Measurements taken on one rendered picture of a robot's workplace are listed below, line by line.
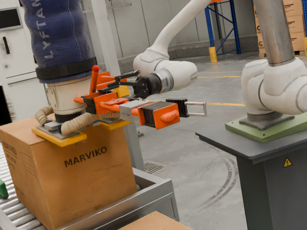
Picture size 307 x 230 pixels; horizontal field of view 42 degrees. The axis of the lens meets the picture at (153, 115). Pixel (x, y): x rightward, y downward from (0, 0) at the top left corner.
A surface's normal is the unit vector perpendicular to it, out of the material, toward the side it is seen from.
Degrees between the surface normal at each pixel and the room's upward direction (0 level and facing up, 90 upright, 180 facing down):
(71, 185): 90
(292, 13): 93
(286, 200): 90
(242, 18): 90
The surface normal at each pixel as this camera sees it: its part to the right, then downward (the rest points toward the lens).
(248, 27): -0.76, 0.29
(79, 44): 0.74, -0.15
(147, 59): -0.55, -0.33
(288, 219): 0.32, 0.15
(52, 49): -0.11, 0.00
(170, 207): 0.54, 0.08
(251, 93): -0.90, 0.28
